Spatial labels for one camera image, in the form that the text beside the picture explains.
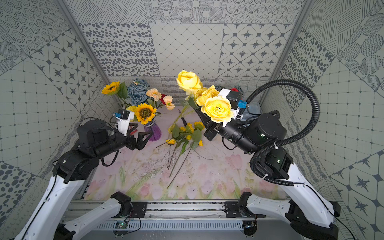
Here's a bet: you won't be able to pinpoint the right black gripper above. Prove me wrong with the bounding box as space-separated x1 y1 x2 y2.
192 101 257 155

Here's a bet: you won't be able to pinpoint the yellow rose bunch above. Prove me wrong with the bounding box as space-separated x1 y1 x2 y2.
177 71 236 130

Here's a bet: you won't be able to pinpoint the large sunflower vase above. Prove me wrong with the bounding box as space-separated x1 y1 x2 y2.
166 121 205 188

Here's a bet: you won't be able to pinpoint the small sunflower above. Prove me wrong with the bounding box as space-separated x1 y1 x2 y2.
168 123 195 169
158 139 177 169

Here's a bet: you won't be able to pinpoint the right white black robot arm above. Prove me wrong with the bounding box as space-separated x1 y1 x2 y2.
188 80 341 240

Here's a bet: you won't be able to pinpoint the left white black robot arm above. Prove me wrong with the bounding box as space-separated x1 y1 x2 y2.
16 117 153 240

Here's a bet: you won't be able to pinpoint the purple ribbed vase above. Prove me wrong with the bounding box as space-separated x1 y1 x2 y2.
144 120 162 142

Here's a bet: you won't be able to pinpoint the left bouquet yellow flowers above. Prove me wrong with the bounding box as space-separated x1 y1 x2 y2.
102 79 175 116

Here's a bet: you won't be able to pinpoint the blue plastic storage box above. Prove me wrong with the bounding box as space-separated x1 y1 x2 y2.
245 103 262 115

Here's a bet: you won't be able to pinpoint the black handle screwdriver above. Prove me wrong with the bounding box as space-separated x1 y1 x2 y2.
181 117 187 127

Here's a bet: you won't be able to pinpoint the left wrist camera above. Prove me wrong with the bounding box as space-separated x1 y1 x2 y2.
115 109 135 136

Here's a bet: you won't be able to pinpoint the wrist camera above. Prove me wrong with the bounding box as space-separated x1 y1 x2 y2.
115 109 135 136
219 89 249 120

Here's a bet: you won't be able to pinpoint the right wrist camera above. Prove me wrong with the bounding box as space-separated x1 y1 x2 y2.
219 89 249 120

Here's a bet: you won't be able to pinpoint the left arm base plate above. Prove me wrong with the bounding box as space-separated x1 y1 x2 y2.
111 192 148 218

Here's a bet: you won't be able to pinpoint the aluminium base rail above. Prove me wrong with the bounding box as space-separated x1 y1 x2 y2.
64 199 301 222

